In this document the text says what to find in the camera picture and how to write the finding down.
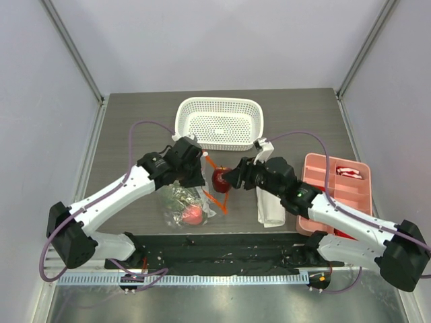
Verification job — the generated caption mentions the dark red fake fruit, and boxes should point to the dark red fake fruit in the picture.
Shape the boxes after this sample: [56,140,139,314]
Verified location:
[211,166,232,194]

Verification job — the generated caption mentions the green fake broccoli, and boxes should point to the green fake broccoli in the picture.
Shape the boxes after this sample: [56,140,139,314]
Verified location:
[161,186,189,212]

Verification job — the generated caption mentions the clear zip top bag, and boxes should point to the clear zip top bag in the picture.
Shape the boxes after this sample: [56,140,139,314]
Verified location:
[157,153,230,228]

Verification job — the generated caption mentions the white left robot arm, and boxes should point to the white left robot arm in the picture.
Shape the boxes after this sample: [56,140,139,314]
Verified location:
[46,137,205,269]

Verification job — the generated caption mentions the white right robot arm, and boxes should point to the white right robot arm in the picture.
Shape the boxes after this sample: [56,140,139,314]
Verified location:
[222,157,430,292]

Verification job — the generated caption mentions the white folded towel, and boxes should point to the white folded towel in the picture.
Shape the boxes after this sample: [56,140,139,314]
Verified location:
[256,188,286,228]

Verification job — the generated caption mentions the white perforated plastic basket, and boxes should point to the white perforated plastic basket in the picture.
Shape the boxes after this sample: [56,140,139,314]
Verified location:
[172,97,264,151]

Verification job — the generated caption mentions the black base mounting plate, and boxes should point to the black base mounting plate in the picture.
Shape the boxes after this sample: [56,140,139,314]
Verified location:
[122,233,343,277]

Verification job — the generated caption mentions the red white striped packet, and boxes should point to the red white striped packet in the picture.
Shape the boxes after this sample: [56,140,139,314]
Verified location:
[336,166,363,180]

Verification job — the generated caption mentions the pink divided tray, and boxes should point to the pink divided tray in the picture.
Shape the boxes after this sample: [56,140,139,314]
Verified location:
[296,153,372,238]

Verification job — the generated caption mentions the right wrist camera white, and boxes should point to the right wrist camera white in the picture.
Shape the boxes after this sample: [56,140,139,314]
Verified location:
[253,137,274,165]

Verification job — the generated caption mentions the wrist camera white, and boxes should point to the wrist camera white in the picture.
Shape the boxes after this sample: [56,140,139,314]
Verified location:
[172,134,198,143]
[253,137,274,165]

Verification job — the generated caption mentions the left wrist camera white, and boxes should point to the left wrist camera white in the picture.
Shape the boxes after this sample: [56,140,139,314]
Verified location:
[172,134,198,143]

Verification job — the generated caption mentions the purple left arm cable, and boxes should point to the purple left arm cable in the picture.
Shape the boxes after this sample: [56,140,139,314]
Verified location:
[39,120,179,283]

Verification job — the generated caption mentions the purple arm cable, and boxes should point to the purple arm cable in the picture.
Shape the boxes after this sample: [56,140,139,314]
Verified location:
[39,120,179,283]
[267,130,431,253]

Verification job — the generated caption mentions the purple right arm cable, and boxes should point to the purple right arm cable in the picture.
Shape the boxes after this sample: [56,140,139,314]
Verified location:
[267,130,431,253]

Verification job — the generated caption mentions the white slotted cable duct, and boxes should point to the white slotted cable duct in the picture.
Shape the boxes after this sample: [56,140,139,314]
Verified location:
[57,272,309,286]

